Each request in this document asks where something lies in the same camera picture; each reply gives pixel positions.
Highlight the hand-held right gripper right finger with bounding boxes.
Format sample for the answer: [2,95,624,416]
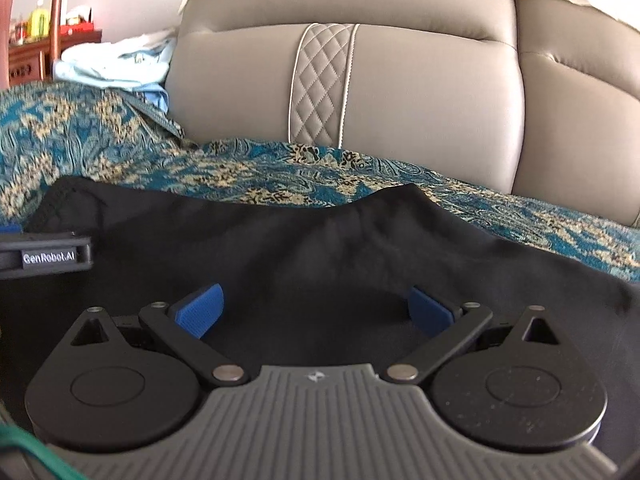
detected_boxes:
[380,285,564,387]

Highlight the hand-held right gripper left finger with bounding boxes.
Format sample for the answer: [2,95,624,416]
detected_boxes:
[70,283,250,390]

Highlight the black pants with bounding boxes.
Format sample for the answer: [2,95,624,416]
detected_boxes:
[0,176,640,480]

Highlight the teal patterned blanket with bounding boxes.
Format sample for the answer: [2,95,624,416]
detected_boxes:
[0,80,640,283]

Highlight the grey-blue cloth strip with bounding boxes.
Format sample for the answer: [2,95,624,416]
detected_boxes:
[121,89,187,140]

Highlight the light blue clothes pile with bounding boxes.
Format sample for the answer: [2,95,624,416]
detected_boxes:
[52,27,180,111]

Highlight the yellow bottle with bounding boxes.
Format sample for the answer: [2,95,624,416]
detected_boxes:
[29,6,52,40]

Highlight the beige leather headboard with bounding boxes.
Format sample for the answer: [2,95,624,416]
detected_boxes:
[164,0,640,231]

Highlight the green cable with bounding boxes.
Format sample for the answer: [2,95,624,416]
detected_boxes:
[0,422,76,480]

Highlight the curved wooden post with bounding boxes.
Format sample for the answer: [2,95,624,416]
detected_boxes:
[46,0,71,81]

